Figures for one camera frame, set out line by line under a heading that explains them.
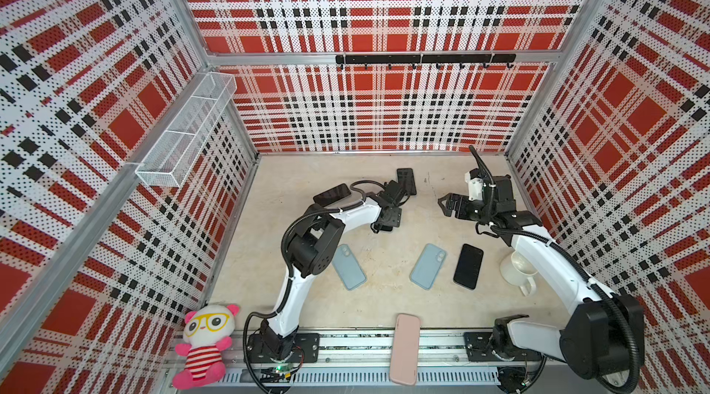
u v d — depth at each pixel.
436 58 0.88
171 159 0.93
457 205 0.75
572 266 0.47
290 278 0.57
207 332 0.71
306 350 0.73
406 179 1.12
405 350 0.73
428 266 0.90
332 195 1.16
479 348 0.73
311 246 0.56
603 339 0.39
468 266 0.89
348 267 0.89
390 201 0.79
